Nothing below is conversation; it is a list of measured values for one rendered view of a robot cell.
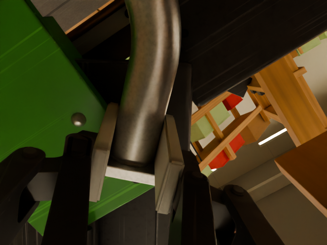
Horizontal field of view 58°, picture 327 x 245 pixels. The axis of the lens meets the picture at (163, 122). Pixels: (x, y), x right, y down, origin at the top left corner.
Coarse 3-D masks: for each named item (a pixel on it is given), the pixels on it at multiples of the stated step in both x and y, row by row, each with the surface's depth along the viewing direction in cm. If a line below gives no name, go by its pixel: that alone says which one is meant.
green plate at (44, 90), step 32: (0, 0) 19; (0, 32) 19; (32, 32) 20; (0, 64) 20; (32, 64) 20; (64, 64) 20; (0, 96) 21; (32, 96) 21; (64, 96) 21; (96, 96) 21; (0, 128) 22; (32, 128) 22; (64, 128) 22; (96, 128) 22; (0, 160) 23; (128, 192) 24; (32, 224) 25
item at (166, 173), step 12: (168, 120) 19; (168, 132) 17; (168, 144) 16; (156, 156) 19; (168, 156) 14; (180, 156) 14; (156, 168) 18; (168, 168) 14; (180, 168) 14; (156, 180) 17; (168, 180) 14; (156, 192) 16; (168, 192) 14; (156, 204) 15; (168, 204) 14
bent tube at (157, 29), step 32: (128, 0) 16; (160, 0) 16; (160, 32) 16; (128, 64) 18; (160, 64) 17; (128, 96) 18; (160, 96) 17; (128, 128) 18; (160, 128) 19; (128, 160) 18
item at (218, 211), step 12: (192, 156) 17; (192, 168) 15; (180, 180) 14; (180, 192) 14; (216, 192) 14; (216, 204) 13; (216, 216) 13; (228, 216) 13; (216, 228) 13; (228, 228) 13
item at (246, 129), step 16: (224, 96) 375; (208, 112) 354; (224, 112) 376; (256, 112) 405; (192, 128) 350; (208, 128) 351; (240, 128) 374; (256, 128) 412; (192, 144) 317; (208, 144) 403; (224, 144) 348; (240, 144) 382; (208, 160) 325; (224, 160) 354
